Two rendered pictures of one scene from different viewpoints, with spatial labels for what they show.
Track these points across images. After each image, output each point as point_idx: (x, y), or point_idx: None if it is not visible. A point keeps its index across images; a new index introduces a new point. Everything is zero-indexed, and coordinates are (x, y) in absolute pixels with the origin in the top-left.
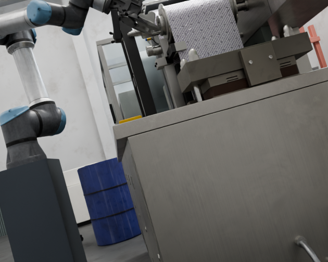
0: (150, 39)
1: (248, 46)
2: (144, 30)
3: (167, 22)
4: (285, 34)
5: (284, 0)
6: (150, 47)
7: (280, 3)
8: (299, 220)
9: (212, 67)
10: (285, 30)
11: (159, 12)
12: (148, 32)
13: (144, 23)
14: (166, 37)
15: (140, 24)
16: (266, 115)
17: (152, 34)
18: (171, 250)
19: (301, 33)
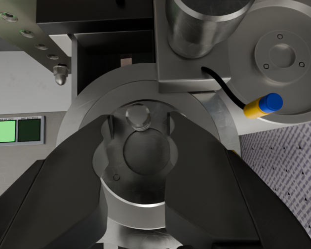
0: (247, 104)
1: None
2: (177, 155)
3: (67, 131)
4: (56, 71)
5: (51, 114)
6: (169, 12)
7: (60, 113)
8: None
9: None
10: (56, 76)
11: (147, 216)
12: (175, 132)
13: (35, 169)
14: (153, 94)
15: (88, 196)
16: None
17: (174, 114)
18: None
19: (51, 71)
